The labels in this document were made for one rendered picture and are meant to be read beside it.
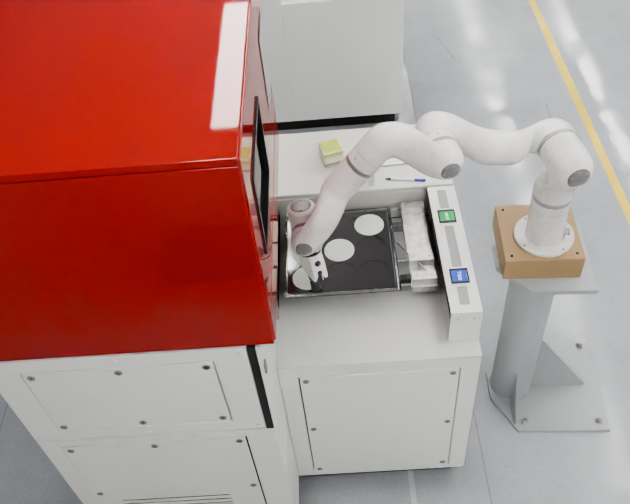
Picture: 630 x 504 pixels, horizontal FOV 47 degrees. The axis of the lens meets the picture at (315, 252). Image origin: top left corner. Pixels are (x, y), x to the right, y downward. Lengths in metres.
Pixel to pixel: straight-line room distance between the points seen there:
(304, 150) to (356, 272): 0.58
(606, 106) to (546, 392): 2.05
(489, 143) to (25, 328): 1.28
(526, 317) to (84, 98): 1.71
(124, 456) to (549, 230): 1.48
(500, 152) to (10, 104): 1.24
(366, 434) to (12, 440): 1.55
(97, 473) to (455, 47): 3.62
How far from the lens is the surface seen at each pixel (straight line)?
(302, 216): 2.05
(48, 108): 1.61
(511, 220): 2.51
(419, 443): 2.69
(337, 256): 2.39
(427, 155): 1.93
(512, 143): 2.08
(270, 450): 2.25
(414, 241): 2.45
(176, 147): 1.41
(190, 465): 2.35
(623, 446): 3.15
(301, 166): 2.62
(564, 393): 3.20
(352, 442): 2.65
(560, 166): 2.13
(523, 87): 4.71
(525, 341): 2.79
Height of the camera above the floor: 2.67
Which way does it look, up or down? 47 degrees down
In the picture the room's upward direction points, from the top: 6 degrees counter-clockwise
